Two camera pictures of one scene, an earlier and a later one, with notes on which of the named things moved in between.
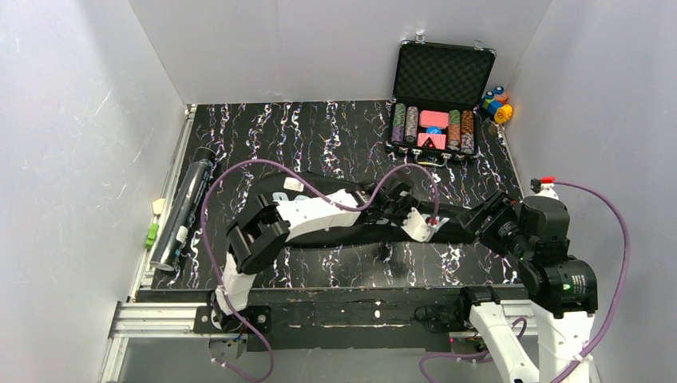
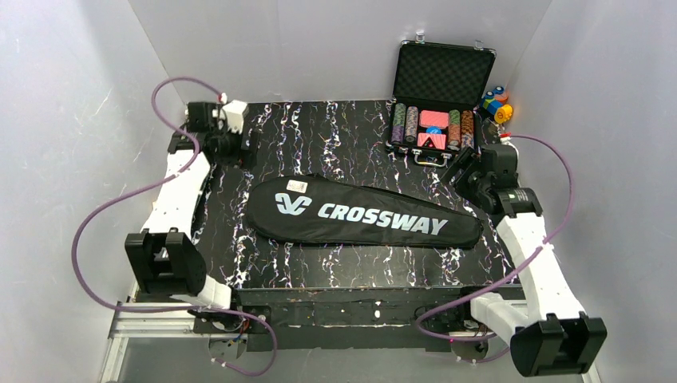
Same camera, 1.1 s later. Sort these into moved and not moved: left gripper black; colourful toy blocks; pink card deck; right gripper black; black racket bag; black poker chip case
Moved: right gripper black; left gripper black
Not moved: colourful toy blocks; black poker chip case; pink card deck; black racket bag
